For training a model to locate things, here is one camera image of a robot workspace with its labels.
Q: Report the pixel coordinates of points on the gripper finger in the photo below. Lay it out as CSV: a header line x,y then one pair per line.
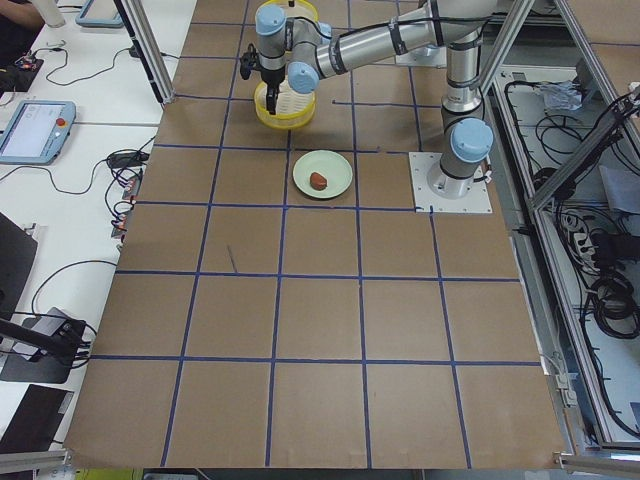
x,y
271,97

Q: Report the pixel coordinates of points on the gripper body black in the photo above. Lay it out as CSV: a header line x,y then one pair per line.
x,y
273,79

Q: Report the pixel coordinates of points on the yellow steamer layer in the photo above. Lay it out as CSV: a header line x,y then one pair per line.
x,y
293,110
295,8

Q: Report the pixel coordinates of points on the brown steamed bun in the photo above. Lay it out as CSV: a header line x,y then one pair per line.
x,y
317,181

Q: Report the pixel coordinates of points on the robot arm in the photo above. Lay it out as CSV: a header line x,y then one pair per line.
x,y
302,52
468,138

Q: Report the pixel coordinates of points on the light green plate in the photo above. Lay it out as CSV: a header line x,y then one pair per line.
x,y
333,166

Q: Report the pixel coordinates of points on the black power adapter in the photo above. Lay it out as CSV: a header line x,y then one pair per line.
x,y
127,159

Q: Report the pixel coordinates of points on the teach pendant tablet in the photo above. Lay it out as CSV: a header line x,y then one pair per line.
x,y
37,132

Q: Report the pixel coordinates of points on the aluminium frame post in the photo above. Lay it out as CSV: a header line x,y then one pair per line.
x,y
143,40

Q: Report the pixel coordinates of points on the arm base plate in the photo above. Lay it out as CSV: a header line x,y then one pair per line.
x,y
430,57
435,192

